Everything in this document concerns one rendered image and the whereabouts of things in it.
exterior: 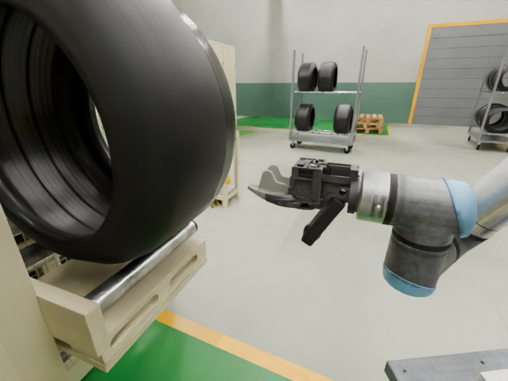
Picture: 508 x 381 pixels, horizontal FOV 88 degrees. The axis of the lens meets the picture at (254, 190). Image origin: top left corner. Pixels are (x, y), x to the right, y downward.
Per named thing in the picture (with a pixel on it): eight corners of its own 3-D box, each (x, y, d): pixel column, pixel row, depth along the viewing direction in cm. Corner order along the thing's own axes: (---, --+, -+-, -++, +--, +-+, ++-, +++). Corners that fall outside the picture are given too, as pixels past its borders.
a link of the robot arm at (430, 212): (469, 254, 40) (494, 196, 36) (379, 238, 44) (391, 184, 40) (452, 223, 48) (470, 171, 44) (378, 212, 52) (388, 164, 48)
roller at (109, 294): (66, 306, 47) (79, 326, 48) (80, 305, 45) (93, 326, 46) (182, 220, 77) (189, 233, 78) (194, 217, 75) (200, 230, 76)
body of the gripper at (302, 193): (297, 156, 53) (360, 162, 49) (295, 195, 56) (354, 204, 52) (287, 166, 46) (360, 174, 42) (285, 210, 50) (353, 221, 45)
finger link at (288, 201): (270, 187, 53) (313, 192, 50) (270, 194, 54) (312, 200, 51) (262, 195, 49) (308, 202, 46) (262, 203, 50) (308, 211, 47)
